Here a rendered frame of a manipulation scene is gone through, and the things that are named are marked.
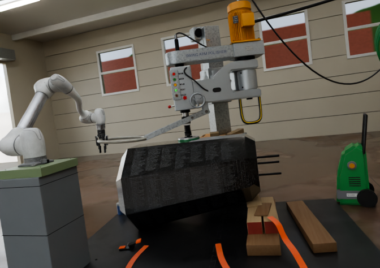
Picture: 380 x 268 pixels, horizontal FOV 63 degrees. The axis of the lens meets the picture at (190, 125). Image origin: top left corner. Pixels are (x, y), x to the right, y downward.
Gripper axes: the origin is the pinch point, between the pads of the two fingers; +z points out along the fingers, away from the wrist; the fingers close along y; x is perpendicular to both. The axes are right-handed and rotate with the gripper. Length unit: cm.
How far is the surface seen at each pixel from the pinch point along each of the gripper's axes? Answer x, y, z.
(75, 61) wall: 654, -407, -207
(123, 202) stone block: -31, 32, 45
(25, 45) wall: 592, -539, -260
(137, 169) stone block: -25, 45, 16
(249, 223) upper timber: -48, 143, 56
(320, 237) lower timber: -55, 193, 63
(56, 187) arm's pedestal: -92, 10, 13
